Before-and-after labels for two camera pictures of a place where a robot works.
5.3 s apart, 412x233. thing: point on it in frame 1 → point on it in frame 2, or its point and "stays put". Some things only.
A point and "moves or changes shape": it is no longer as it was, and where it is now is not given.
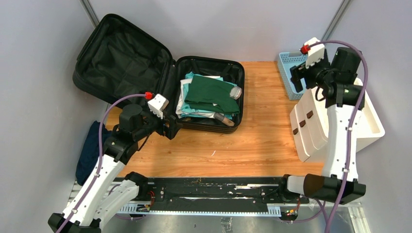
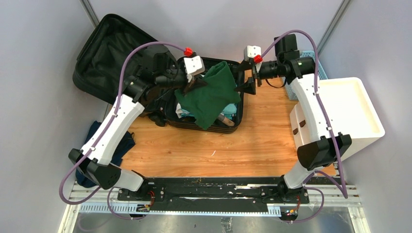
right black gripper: x=298 y=73 → x=248 y=87
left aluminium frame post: x=90 y=12 stays put
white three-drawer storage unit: x=310 y=122 stays put
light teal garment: x=188 y=111 → x=230 y=111
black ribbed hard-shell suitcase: x=120 y=63 stays put
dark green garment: x=203 y=92 moves or changes shape
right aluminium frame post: x=336 y=19 stays put
